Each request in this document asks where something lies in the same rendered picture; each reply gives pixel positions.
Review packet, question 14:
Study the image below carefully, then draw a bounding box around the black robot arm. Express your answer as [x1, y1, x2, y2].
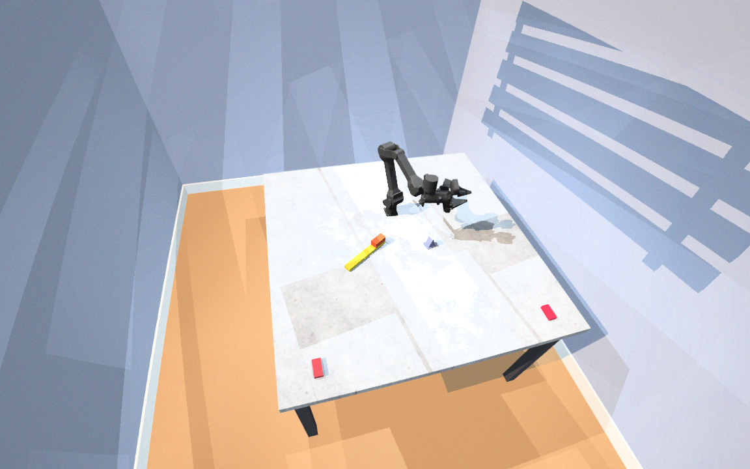
[378, 142, 439, 216]

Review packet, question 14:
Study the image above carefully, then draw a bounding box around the red rectangular block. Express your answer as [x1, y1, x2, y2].
[312, 358, 324, 378]

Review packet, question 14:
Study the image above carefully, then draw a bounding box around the yellow bar with orange end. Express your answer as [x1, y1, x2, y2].
[344, 233, 386, 272]

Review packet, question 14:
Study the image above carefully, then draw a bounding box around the red rectangular bar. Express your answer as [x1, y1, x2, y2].
[540, 304, 557, 320]

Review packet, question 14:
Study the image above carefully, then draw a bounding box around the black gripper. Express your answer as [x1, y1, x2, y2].
[435, 178, 472, 213]

